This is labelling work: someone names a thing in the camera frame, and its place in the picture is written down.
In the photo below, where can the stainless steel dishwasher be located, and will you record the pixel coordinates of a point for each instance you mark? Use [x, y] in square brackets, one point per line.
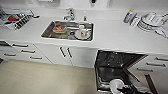
[113, 66]

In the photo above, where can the white drawer unit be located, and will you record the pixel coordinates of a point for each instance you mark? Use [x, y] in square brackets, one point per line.
[26, 51]
[153, 66]

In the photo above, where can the white sink base cabinet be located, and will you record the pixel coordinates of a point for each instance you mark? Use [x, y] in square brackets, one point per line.
[66, 55]

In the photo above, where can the stack of white plates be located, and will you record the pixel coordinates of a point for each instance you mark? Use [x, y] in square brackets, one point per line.
[149, 22]

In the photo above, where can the white plate in sink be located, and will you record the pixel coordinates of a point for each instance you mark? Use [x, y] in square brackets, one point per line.
[79, 36]

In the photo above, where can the blue dish soap bottle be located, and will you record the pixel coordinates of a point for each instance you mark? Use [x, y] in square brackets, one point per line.
[128, 16]

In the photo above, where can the white mug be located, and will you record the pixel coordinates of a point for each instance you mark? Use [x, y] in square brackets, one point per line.
[83, 30]

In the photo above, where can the small sink deck knob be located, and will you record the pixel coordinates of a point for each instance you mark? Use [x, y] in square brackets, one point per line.
[85, 16]

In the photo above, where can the brown bowl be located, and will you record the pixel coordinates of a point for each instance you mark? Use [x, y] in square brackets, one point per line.
[59, 29]

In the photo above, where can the black soap dispenser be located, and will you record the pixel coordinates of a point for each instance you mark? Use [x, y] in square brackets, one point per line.
[94, 1]

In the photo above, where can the chrome sink faucet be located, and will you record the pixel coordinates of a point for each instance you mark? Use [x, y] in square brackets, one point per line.
[69, 14]

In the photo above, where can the steel kitchen sink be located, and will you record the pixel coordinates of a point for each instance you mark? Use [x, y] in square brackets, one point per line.
[46, 33]

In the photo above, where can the dish drying rack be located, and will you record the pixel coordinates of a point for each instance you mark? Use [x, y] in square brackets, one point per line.
[15, 19]

